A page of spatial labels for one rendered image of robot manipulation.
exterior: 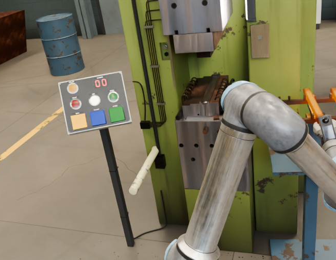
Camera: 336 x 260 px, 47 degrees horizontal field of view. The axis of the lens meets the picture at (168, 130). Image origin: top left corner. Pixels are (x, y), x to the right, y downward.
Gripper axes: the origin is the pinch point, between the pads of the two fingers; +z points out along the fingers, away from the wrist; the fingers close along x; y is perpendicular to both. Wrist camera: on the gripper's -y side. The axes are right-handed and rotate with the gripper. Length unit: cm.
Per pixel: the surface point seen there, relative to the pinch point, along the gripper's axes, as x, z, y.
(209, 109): -52, 33, -3
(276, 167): -23.5, 5.4, 22.7
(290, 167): -17.3, 5.6, 23.8
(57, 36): -325, 403, -22
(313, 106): -2.3, 14.3, -1.2
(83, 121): -115, 14, -19
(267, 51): -17, 42, -23
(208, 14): -40, 32, -51
